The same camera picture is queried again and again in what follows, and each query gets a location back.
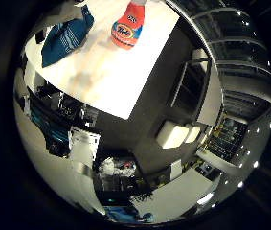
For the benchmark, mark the orange Tide spray bottle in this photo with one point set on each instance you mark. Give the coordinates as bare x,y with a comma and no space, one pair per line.
128,25

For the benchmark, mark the blue striped cloth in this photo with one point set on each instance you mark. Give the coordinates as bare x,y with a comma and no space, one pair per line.
65,37

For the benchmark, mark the white box stool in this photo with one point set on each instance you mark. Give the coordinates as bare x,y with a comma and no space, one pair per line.
176,135

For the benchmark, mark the white cabinet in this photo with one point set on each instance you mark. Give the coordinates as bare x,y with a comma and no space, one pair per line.
83,144

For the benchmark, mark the white shelf unit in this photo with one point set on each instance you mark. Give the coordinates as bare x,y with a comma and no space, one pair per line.
195,87

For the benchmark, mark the cluttered dark workbench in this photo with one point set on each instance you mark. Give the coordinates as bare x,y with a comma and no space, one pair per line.
58,119

